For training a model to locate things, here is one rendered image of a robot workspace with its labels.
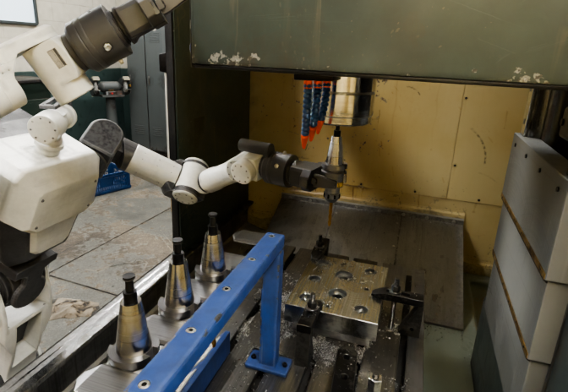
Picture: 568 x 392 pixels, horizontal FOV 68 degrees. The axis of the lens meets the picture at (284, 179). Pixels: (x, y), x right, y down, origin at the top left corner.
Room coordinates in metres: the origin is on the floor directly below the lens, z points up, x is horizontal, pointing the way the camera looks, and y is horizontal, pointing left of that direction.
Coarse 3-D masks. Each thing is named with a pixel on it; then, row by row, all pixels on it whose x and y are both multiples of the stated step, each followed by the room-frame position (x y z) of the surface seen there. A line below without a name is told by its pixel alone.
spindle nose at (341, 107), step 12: (336, 84) 0.92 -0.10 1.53; (348, 84) 0.92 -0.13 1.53; (360, 84) 0.93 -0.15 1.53; (372, 84) 0.95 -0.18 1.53; (312, 96) 0.96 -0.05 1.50; (336, 96) 0.92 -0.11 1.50; (348, 96) 0.92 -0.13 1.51; (360, 96) 0.93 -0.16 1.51; (372, 96) 0.96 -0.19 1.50; (336, 108) 0.92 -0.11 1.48; (348, 108) 0.92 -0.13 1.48; (360, 108) 0.93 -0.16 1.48; (372, 108) 0.96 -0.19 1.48; (336, 120) 0.92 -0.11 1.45; (348, 120) 0.92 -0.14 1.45; (360, 120) 0.93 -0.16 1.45
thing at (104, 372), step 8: (96, 368) 0.42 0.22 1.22; (104, 368) 0.42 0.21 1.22; (112, 368) 0.42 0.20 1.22; (80, 376) 0.41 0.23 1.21; (88, 376) 0.41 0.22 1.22; (96, 376) 0.41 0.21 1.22; (104, 376) 0.41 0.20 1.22; (112, 376) 0.41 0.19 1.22; (120, 376) 0.41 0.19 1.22; (128, 376) 0.41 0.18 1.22; (136, 376) 0.41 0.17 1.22; (80, 384) 0.40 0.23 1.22; (88, 384) 0.40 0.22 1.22; (96, 384) 0.40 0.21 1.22; (104, 384) 0.40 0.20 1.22; (112, 384) 0.40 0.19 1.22; (120, 384) 0.40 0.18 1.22; (128, 384) 0.40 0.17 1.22
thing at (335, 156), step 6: (336, 138) 0.99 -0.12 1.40; (330, 144) 0.99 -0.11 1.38; (336, 144) 0.98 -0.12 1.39; (342, 144) 0.99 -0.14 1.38; (330, 150) 0.99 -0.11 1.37; (336, 150) 0.98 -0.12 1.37; (342, 150) 0.99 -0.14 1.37; (330, 156) 0.98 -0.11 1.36; (336, 156) 0.98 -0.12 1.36; (342, 156) 0.99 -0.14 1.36; (330, 162) 0.98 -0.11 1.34; (336, 162) 0.98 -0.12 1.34; (342, 162) 0.99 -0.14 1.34
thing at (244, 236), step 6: (234, 234) 0.83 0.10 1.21; (240, 234) 0.83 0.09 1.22; (246, 234) 0.83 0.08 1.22; (252, 234) 0.83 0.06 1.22; (258, 234) 0.83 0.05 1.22; (264, 234) 0.83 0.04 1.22; (234, 240) 0.80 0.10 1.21; (240, 240) 0.80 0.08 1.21; (246, 240) 0.80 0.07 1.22; (252, 240) 0.80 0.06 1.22; (258, 240) 0.80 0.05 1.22
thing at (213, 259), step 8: (208, 240) 0.65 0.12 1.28; (216, 240) 0.65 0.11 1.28; (208, 248) 0.65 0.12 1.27; (216, 248) 0.65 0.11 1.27; (208, 256) 0.65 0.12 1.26; (216, 256) 0.65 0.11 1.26; (200, 264) 0.66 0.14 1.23; (208, 264) 0.64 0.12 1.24; (216, 264) 0.65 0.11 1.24; (224, 264) 0.66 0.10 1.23; (208, 272) 0.64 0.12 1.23; (216, 272) 0.64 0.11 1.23
